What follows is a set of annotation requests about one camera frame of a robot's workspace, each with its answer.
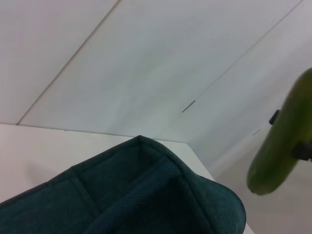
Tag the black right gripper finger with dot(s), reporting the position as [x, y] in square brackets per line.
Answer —
[275, 117]
[302, 151]

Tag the green cucumber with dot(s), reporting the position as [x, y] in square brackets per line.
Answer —
[280, 146]

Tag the dark teal insulated lunch bag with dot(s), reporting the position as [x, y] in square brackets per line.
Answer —
[122, 200]

